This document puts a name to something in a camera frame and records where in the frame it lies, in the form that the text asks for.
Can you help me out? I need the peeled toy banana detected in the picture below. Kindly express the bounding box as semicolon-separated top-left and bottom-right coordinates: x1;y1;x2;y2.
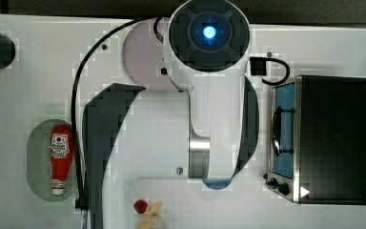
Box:
136;201;165;229

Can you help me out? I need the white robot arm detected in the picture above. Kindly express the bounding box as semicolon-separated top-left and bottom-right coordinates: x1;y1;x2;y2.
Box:
82;0;258;229

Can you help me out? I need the green oval strainer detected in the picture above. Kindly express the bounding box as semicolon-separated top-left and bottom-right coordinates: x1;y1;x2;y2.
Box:
27;119;77;202

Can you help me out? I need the black toaster oven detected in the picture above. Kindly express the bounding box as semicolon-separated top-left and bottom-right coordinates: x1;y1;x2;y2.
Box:
264;75;366;205

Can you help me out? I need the red ketchup bottle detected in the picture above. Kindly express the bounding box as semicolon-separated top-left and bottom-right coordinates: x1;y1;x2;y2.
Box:
51;124;74;196

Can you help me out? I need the purple round plate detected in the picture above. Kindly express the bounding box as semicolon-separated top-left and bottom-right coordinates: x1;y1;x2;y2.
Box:
122;18;174;91

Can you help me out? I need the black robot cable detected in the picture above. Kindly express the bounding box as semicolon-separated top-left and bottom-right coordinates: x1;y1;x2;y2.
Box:
71;17;147;210

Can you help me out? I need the red toy strawberry bottom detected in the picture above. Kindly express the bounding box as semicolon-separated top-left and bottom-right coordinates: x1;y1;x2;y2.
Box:
133;199;149;214

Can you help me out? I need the blue cup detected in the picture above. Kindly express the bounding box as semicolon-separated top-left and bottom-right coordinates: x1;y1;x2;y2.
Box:
202;179;232;191

